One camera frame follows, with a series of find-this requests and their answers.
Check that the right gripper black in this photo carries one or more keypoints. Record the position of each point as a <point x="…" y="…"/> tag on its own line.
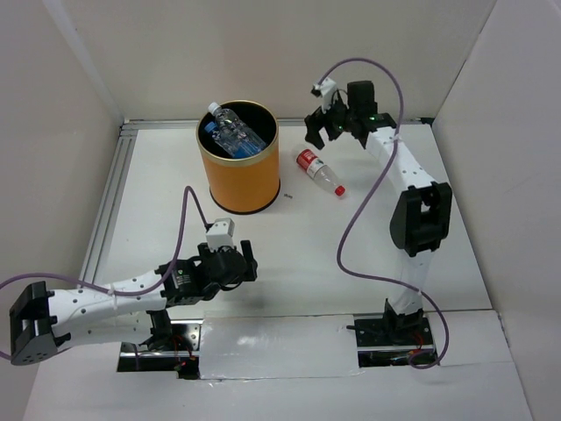
<point x="315" y="123"/>

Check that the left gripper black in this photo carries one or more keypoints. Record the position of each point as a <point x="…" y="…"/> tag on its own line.
<point x="251" y="274"/>

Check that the red label clear bottle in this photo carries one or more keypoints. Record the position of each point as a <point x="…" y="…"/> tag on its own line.
<point x="318" y="171"/>

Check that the blue label clear bottle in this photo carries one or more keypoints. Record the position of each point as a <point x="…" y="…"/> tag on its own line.
<point x="235" y="147"/>

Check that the clear bottle white cap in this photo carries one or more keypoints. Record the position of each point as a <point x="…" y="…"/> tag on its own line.
<point x="229" y="122"/>

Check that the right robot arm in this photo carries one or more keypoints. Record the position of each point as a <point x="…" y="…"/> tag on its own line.
<point x="421" y="217"/>

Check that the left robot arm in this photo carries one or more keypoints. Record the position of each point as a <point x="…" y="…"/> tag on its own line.
<point x="45" y="322"/>

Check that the orange cylindrical bin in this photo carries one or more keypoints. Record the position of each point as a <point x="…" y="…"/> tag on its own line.
<point x="243" y="186"/>

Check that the white tape patch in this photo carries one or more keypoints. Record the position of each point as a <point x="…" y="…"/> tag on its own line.
<point x="277" y="348"/>

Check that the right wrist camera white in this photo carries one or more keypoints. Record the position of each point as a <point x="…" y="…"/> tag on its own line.
<point x="325" y="90"/>

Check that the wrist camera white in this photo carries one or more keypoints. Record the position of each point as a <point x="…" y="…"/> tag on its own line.
<point x="325" y="90"/>
<point x="220" y="234"/>

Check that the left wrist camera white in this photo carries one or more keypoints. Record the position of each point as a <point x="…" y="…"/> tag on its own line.
<point x="220" y="234"/>

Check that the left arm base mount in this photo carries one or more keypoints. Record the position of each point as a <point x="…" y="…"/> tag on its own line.
<point x="179" y="355"/>

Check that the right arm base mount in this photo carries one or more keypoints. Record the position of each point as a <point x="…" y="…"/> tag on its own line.
<point x="377" y="347"/>

